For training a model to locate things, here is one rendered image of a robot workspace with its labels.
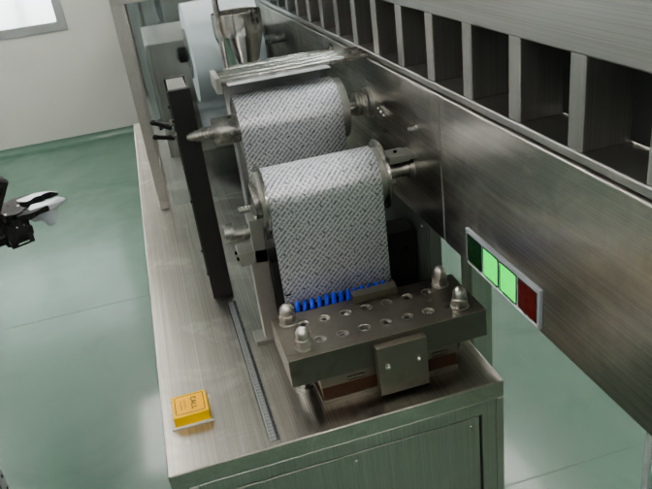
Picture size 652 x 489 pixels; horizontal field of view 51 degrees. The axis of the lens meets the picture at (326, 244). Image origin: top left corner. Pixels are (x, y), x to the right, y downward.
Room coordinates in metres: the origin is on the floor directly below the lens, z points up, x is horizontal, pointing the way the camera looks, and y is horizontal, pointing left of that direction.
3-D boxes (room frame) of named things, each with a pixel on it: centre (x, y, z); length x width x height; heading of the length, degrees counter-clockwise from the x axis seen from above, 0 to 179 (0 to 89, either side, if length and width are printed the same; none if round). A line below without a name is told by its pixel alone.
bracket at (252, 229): (1.33, 0.16, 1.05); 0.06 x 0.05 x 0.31; 102
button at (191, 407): (1.10, 0.31, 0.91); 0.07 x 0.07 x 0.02; 12
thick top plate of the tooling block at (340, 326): (1.17, -0.08, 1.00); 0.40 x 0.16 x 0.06; 102
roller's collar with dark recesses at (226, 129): (1.55, 0.19, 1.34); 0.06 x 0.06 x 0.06; 12
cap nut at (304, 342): (1.09, 0.07, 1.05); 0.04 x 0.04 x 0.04
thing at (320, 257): (1.27, -0.01, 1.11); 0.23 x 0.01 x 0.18; 102
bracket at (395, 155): (1.37, -0.18, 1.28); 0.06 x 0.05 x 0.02; 102
